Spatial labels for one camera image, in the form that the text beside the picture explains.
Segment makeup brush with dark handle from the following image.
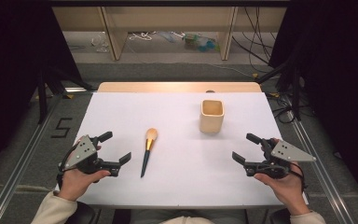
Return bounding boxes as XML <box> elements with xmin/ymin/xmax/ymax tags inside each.
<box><xmin>140</xmin><ymin>127</ymin><xmax>158</xmax><ymax>178</ymax></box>

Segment person's body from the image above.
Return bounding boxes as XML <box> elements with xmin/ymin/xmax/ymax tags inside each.
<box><xmin>130</xmin><ymin>208</ymin><xmax>247</xmax><ymax>224</ymax></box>

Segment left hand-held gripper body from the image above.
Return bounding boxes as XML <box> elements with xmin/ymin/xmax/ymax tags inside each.
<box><xmin>62</xmin><ymin>133</ymin><xmax>121</xmax><ymax>177</ymax></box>

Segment white cord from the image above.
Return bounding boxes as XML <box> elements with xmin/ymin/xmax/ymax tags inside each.
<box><xmin>128</xmin><ymin>31</ymin><xmax>157</xmax><ymax>42</ymax></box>

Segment hanging black cables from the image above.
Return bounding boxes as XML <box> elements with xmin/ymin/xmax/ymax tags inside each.
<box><xmin>231</xmin><ymin>7</ymin><xmax>282</xmax><ymax>75</ymax></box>

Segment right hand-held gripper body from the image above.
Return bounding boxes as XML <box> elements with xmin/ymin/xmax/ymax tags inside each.
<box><xmin>242</xmin><ymin>138</ymin><xmax>317</xmax><ymax>180</ymax></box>

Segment wooden table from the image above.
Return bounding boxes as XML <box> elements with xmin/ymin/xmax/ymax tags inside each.
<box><xmin>96</xmin><ymin>81</ymin><xmax>263</xmax><ymax>93</ymax></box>

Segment hand-held gripper cable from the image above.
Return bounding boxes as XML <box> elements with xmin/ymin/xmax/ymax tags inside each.
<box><xmin>56</xmin><ymin>142</ymin><xmax>79</xmax><ymax>189</ymax></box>
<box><xmin>288</xmin><ymin>161</ymin><xmax>308</xmax><ymax>191</ymax></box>

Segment metal floor rail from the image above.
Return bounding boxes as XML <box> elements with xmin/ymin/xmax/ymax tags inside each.
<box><xmin>287</xmin><ymin>110</ymin><xmax>356</xmax><ymax>224</ymax></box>
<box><xmin>0</xmin><ymin>92</ymin><xmax>63</xmax><ymax>224</ymax></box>

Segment person's left hand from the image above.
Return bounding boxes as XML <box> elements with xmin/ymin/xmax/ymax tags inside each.
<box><xmin>57</xmin><ymin>167</ymin><xmax>112</xmax><ymax>203</ymax></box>

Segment black cables on floor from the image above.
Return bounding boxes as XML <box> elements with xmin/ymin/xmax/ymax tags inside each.
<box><xmin>266</xmin><ymin>91</ymin><xmax>296</xmax><ymax>124</ymax></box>

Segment black metal stand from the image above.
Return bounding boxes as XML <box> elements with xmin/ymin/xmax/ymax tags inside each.
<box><xmin>255</xmin><ymin>50</ymin><xmax>303</xmax><ymax>122</ymax></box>
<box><xmin>36</xmin><ymin>65</ymin><xmax>95</xmax><ymax>125</ymax></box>

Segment person's right hand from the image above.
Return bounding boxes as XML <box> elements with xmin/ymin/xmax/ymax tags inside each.
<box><xmin>254</xmin><ymin>161</ymin><xmax>310</xmax><ymax>217</ymax></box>

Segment clear plastic wrapper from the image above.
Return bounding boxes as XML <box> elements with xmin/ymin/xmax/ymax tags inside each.
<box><xmin>89</xmin><ymin>32</ymin><xmax>111</xmax><ymax>53</ymax></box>

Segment white table cover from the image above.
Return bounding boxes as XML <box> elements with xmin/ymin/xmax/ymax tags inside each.
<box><xmin>55</xmin><ymin>91</ymin><xmax>310</xmax><ymax>208</ymax></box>

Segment left hand-held gripper cable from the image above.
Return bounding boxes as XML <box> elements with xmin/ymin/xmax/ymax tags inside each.
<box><xmin>56</xmin><ymin>142</ymin><xmax>79</xmax><ymax>189</ymax></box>

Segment square wooden cup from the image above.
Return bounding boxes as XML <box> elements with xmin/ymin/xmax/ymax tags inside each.
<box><xmin>199</xmin><ymin>99</ymin><xmax>225</xmax><ymax>134</ymax></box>

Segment colourful plastic bag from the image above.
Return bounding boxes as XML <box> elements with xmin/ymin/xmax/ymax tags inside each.
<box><xmin>182</xmin><ymin>32</ymin><xmax>220</xmax><ymax>53</ymax></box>

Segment right hand-held gripper cable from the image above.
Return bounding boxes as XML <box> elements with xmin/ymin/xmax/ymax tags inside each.
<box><xmin>288</xmin><ymin>161</ymin><xmax>308</xmax><ymax>191</ymax></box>

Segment beige wooden shelf unit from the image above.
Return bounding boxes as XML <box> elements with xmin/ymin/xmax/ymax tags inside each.
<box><xmin>51</xmin><ymin>7</ymin><xmax>288</xmax><ymax>62</ymax></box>

